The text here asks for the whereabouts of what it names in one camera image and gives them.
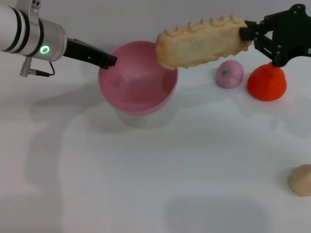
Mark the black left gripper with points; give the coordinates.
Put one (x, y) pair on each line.
(85, 52)

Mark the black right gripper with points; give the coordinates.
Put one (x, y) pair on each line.
(286, 36)

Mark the pink plastic bowl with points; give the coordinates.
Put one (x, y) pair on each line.
(138, 87)

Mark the orange striped long bread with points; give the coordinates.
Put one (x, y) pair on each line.
(199, 43)

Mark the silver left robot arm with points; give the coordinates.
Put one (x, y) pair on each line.
(31, 36)

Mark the pink round toy peach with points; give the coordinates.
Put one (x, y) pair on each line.
(229, 75)

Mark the red-orange toy fruit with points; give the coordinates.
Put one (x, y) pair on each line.
(267, 83)

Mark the beige round bun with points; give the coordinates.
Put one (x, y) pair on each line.
(301, 180)

